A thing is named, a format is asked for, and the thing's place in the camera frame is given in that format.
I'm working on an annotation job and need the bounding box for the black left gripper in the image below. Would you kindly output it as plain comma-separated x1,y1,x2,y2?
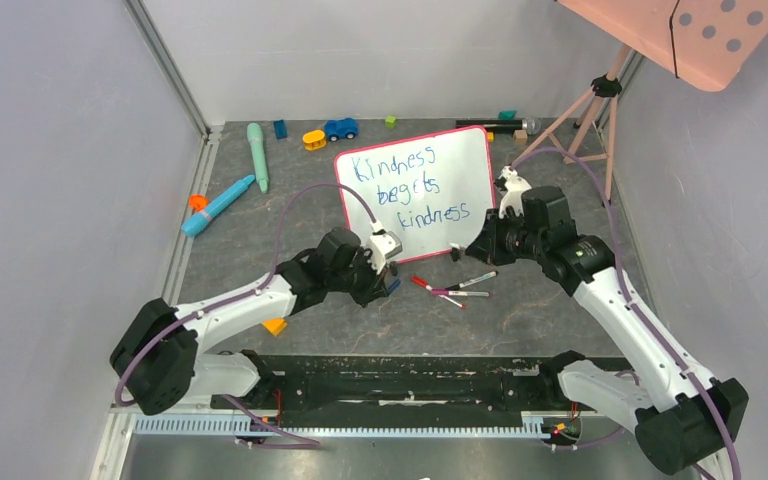
327,246,389,308

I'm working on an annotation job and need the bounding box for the pink framed whiteboard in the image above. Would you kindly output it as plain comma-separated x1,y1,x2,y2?
334,126,498,263

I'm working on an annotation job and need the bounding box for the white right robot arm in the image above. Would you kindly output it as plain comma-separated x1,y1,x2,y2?
466,186,748,479

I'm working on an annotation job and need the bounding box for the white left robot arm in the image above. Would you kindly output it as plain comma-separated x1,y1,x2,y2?
109,227,402,416

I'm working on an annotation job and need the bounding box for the black capped marker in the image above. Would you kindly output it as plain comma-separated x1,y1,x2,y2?
446,270,499,291

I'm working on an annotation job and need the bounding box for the red capped marker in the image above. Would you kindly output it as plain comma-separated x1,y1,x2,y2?
411,275,465,310

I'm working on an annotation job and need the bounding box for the purple capped marker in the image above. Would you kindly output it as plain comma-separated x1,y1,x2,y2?
431,289,492,298

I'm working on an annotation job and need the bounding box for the orange wedge block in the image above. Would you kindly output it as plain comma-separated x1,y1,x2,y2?
262,318,288,337

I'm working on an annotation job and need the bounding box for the wooden cube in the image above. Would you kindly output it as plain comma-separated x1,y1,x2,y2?
512,130,529,146

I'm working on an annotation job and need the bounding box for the teal block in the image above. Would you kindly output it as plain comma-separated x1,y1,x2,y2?
498,110,517,120

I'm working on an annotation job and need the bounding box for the yellow oval toy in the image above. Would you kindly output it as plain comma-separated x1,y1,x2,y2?
302,129,328,151

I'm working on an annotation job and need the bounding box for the blue toy car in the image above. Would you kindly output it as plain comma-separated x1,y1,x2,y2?
323,117,359,142

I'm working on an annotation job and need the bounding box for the dark blue block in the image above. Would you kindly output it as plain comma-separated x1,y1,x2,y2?
273,119,288,140

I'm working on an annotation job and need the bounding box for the large light blue marker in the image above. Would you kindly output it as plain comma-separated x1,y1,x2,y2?
180,174,255,238

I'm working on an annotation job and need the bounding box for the small orange toy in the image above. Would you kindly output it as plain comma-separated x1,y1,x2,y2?
188,194,210,212

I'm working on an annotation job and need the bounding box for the teal toy microphone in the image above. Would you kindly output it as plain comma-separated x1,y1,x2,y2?
246,123,269,193

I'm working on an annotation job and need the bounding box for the pink tripod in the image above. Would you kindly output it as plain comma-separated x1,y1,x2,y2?
514,43,632,201

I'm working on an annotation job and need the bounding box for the pink perforated panel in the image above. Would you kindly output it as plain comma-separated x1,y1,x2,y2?
560,0,768,92

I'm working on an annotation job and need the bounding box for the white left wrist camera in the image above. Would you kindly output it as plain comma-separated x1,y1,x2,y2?
364,230,403,274

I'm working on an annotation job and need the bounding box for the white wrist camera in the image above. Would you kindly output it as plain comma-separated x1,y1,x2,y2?
494,166,532,219
364,230,403,274

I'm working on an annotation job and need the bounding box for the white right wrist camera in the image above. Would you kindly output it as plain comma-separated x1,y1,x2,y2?
494,166,532,219

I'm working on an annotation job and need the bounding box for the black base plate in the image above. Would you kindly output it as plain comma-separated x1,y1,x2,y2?
238,354,573,428

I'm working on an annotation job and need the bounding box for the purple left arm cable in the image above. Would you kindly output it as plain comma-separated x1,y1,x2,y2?
113,182,380,452

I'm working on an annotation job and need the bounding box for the white toothed cable rail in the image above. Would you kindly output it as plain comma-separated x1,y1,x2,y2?
134,413,550,440

